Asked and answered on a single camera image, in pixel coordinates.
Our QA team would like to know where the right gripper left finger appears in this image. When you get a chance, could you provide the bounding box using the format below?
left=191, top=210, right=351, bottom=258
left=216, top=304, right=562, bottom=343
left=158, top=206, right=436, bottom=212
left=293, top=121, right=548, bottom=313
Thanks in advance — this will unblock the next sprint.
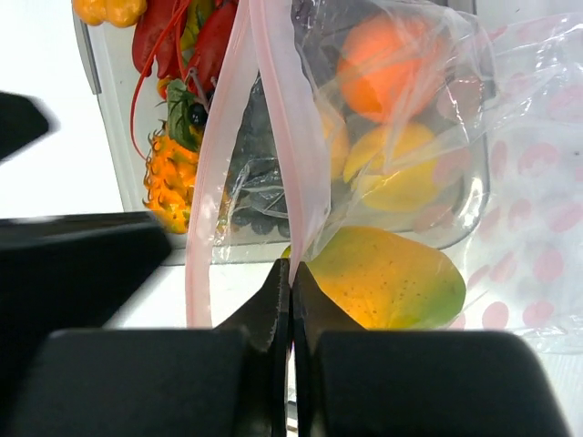
left=3, top=259, right=291, bottom=436

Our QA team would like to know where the yellow green mango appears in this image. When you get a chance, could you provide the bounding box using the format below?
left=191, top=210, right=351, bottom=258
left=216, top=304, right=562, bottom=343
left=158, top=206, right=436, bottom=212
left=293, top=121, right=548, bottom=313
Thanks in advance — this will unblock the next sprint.
left=307, top=226, right=466, bottom=330

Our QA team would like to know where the small yellow fruit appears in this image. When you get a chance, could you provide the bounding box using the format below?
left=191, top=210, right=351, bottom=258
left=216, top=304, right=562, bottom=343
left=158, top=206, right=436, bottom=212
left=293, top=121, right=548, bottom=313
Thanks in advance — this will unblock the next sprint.
left=320, top=110, right=350, bottom=180

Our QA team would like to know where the dark blue grape bunch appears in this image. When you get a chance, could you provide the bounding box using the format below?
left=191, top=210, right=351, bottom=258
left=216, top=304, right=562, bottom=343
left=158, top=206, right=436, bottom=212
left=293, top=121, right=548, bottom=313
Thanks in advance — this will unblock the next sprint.
left=189, top=76, right=292, bottom=238

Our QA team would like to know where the yellow ginger root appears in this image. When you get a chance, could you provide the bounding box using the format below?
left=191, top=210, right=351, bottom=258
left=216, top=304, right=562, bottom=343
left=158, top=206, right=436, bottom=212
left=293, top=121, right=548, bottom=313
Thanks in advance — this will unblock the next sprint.
left=72, top=0, right=148, bottom=28

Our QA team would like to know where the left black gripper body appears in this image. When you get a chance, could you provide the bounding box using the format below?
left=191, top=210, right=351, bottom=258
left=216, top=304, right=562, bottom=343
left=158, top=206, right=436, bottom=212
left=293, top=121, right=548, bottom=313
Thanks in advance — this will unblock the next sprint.
left=1, top=212, right=172, bottom=364

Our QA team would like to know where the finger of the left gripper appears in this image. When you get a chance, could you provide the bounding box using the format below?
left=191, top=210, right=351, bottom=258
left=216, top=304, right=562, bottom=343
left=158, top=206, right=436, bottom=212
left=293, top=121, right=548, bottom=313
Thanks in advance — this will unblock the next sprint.
left=0, top=91, right=60, bottom=161

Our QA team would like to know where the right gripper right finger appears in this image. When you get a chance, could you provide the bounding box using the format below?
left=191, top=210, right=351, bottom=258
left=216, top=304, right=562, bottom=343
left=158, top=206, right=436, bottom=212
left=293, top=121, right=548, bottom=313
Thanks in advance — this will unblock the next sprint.
left=291, top=265, right=568, bottom=436

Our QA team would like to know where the orange spiky pineapple fruit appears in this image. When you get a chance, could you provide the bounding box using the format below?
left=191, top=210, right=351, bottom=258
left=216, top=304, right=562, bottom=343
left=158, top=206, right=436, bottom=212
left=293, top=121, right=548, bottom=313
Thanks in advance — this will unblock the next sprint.
left=142, top=121, right=199, bottom=235

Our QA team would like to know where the red lobster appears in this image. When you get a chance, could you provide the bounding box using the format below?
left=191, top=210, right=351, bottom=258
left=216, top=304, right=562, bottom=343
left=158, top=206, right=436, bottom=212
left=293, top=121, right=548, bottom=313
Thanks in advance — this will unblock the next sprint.
left=129, top=1, right=239, bottom=158

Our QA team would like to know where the clear zip top bag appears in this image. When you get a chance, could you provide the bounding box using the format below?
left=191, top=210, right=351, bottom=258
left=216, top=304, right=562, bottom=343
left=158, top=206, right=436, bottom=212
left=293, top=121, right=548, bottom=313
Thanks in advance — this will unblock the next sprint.
left=186, top=1, right=582, bottom=354

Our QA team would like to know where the clear plastic food bin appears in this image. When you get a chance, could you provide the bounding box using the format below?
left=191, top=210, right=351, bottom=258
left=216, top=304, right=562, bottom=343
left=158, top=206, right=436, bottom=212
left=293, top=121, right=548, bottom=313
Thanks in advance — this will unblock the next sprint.
left=73, top=1, right=479, bottom=266

